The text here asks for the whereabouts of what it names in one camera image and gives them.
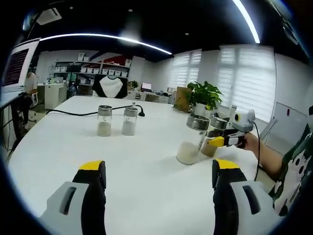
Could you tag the small green plant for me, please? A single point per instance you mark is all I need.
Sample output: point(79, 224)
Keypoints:
point(134, 85)

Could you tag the tall cream-filled seasoning bottle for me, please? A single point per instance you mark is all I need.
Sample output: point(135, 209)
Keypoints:
point(188, 154)

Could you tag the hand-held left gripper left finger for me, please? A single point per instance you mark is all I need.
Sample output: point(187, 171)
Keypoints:
point(78, 210)

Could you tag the green potted plant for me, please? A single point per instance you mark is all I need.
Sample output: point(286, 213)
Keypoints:
point(205, 94)

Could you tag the small white-filled seasoning bottle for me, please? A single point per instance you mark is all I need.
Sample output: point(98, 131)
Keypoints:
point(129, 127)

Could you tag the person's right hand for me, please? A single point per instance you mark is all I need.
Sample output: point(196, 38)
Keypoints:
point(252, 143)

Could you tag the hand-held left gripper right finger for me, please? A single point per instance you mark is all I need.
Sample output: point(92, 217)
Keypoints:
point(234, 210)

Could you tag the tall brown-filled seasoning bottle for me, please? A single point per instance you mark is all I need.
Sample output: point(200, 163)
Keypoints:
point(218, 123)

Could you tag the white window blinds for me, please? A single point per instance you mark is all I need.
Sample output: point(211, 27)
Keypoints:
point(247, 80)
point(187, 71)

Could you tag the green patterned shirt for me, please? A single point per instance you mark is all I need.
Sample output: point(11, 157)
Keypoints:
point(296, 171)

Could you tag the long ceiling light strip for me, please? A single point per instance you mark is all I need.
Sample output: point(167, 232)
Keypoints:
point(247, 19)

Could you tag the white flask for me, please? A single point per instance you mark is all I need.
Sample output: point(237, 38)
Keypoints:
point(233, 110)

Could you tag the small laptop bright screen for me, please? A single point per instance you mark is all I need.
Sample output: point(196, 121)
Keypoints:
point(146, 86)

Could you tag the ceiling air conditioner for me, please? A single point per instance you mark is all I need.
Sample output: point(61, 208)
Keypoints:
point(50, 16)

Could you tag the chair with black-white shirt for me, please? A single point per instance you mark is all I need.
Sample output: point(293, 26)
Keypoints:
point(110, 86)

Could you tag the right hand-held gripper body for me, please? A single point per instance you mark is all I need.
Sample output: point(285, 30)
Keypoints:
point(244, 124)

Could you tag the shelving with white bins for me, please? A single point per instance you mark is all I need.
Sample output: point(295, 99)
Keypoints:
point(97, 71)

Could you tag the brown paper bag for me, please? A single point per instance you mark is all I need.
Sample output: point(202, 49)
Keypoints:
point(183, 99)

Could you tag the small beige-filled seasoning bottle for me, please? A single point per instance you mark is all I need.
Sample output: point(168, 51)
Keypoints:
point(104, 128)

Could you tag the open laptop dark screen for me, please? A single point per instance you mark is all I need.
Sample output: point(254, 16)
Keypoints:
point(17, 66)

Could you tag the curved ceiling light strip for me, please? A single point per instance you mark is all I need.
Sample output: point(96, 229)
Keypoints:
point(102, 35)

